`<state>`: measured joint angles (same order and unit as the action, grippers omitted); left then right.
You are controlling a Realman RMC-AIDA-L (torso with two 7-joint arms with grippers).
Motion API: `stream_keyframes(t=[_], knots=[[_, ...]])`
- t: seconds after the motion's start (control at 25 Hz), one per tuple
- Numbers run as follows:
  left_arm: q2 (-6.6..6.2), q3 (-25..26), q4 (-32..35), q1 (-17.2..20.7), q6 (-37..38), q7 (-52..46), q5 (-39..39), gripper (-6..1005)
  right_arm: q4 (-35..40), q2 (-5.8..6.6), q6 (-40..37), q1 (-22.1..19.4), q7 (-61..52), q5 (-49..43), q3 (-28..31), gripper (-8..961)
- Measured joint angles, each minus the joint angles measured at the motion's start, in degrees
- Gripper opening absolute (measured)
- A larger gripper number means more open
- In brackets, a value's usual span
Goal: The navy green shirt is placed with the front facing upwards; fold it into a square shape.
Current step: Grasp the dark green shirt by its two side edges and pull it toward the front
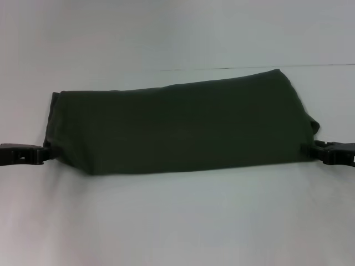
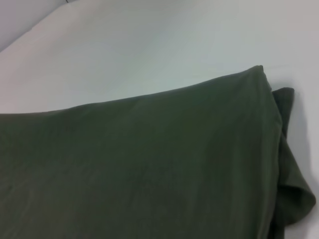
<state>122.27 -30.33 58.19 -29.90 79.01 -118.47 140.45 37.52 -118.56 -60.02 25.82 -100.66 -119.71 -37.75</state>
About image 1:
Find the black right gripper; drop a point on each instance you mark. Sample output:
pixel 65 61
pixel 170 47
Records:
pixel 344 153

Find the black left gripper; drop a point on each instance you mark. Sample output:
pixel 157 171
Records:
pixel 16 155

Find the dark green FREE T-shirt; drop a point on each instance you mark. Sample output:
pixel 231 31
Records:
pixel 180 124

